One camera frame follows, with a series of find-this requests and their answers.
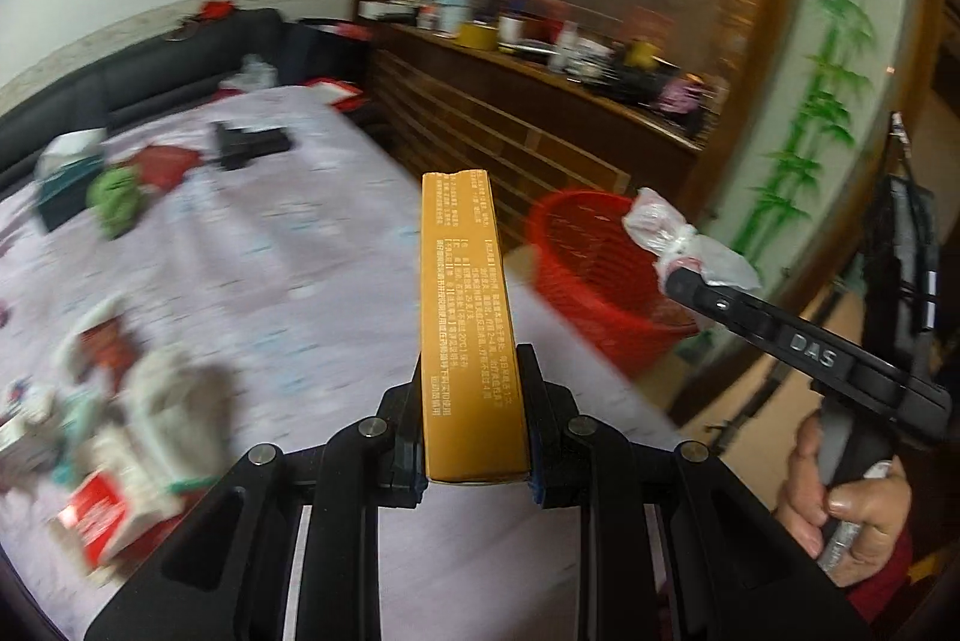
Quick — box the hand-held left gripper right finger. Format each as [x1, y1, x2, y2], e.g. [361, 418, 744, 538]
[516, 345, 872, 641]

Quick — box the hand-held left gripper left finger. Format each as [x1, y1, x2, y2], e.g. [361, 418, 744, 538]
[82, 352, 432, 641]

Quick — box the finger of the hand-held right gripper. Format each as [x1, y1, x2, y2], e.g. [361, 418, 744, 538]
[664, 266, 796, 349]

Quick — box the white plastic bag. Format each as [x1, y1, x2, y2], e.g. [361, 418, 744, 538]
[622, 187, 760, 293]

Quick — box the yellow carton box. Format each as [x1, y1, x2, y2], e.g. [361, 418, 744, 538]
[420, 168, 530, 484]

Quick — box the red plastic basket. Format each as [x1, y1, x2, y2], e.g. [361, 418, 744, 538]
[525, 188, 707, 379]

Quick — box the torn red carton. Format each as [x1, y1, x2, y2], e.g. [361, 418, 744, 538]
[52, 461, 182, 576]

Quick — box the person's right hand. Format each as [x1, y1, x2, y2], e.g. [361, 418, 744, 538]
[777, 412, 914, 588]

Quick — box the crumpled white paper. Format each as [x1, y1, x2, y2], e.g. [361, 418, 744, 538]
[124, 343, 235, 489]

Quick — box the bamboo painted glass panel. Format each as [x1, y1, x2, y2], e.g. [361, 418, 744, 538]
[697, 0, 925, 387]

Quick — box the black device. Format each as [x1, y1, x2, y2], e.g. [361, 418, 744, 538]
[208, 119, 293, 174]

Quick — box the red pouch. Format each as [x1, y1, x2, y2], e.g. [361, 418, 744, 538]
[124, 142, 205, 196]

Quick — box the green cloth ball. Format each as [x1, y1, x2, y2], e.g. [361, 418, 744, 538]
[85, 164, 148, 241]

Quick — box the clear plastic bag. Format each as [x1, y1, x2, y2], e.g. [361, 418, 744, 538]
[220, 53, 280, 95]

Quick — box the black bag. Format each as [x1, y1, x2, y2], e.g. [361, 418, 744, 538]
[280, 17, 374, 88]

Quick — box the light blue jar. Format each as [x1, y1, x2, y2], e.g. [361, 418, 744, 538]
[438, 0, 474, 39]

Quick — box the dark green tissue box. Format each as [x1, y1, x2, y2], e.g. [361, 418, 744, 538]
[34, 129, 110, 234]

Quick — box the black sofa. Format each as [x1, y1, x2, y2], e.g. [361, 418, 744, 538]
[0, 7, 287, 192]

